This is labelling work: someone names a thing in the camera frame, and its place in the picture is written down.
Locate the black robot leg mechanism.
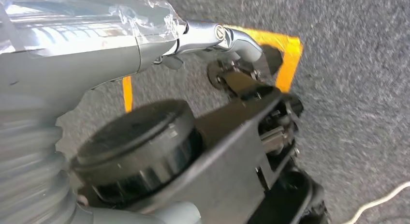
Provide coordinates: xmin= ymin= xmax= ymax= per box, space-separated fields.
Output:
xmin=70 ymin=54 xmax=332 ymax=224

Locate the yellow floor tape marking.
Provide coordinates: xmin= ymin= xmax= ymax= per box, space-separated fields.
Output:
xmin=121 ymin=24 xmax=304 ymax=114

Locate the white cable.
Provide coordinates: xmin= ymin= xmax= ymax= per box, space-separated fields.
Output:
xmin=341 ymin=180 xmax=410 ymax=224

